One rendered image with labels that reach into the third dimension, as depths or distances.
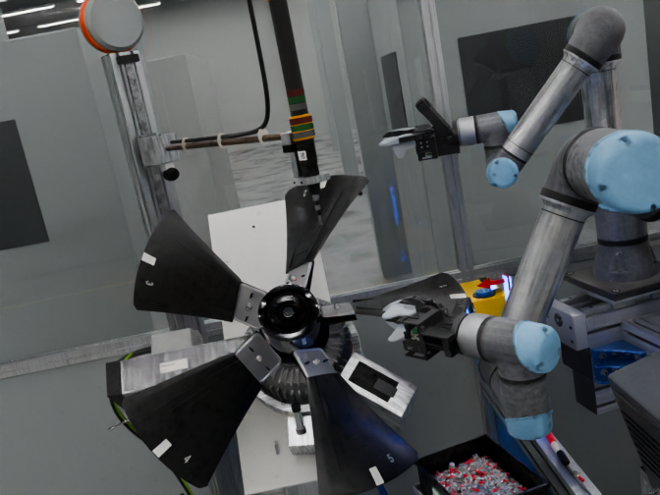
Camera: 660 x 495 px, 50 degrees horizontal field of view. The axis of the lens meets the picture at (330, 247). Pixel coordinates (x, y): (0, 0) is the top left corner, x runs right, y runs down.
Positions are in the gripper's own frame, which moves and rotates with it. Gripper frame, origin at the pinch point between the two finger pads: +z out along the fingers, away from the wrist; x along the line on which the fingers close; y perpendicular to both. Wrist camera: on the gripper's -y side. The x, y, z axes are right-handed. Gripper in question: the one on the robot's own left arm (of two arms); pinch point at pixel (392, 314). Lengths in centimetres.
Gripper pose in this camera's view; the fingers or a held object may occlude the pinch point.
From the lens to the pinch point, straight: 136.5
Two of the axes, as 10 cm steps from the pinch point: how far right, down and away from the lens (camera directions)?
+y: -7.2, 3.8, -5.8
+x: 2.6, 9.2, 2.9
